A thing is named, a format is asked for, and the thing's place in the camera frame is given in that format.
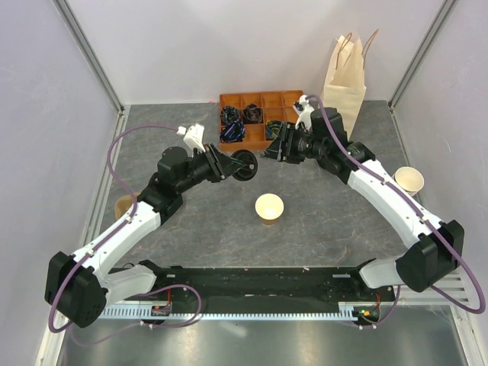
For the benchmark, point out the brown black coiled band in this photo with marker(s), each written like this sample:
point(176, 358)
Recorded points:
point(252, 114)

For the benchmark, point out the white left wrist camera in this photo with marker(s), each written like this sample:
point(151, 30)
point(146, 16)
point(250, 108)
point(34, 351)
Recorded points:
point(193, 137)

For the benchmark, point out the dark coiled band left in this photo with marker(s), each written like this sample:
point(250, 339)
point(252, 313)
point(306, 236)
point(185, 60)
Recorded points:
point(229, 114)

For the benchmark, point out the brown pulp cup carrier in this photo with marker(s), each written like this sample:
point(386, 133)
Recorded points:
point(123, 207)

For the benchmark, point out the blue striped coiled band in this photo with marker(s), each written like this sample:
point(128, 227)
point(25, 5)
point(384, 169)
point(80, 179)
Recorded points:
point(233, 132)

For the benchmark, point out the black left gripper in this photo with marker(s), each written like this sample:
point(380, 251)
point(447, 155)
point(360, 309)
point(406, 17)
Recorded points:
point(220, 165)

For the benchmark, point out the black cup lid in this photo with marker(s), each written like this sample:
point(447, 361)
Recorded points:
point(250, 165)

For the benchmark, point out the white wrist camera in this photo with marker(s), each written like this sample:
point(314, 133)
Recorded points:
point(304, 109)
point(193, 137)

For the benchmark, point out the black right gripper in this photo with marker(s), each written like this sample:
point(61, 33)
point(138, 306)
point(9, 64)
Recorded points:
point(280, 149)

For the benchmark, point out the green yellow coiled band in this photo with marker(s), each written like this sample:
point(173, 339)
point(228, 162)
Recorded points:
point(272, 129)

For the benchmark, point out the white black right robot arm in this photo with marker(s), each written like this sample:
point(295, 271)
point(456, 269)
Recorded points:
point(433, 246)

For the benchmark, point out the stack of paper cups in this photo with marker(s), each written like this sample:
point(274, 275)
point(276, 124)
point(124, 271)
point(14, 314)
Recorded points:
point(409, 179)

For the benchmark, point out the kraft paper bag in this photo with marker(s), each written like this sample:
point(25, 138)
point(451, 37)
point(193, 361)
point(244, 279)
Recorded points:
point(344, 87)

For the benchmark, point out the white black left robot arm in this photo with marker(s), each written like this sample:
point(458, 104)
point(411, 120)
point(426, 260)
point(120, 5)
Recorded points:
point(81, 285)

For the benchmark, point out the white slotted cable duct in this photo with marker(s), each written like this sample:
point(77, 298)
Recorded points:
point(149, 311)

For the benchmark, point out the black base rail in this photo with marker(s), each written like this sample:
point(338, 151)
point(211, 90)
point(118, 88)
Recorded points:
point(262, 290)

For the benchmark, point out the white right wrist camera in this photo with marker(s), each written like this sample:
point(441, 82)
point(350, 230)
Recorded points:
point(304, 109)

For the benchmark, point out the orange compartment tray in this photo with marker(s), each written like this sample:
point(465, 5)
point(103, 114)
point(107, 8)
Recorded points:
point(275, 105)

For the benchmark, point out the single paper cup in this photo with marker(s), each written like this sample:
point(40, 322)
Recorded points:
point(269, 208)

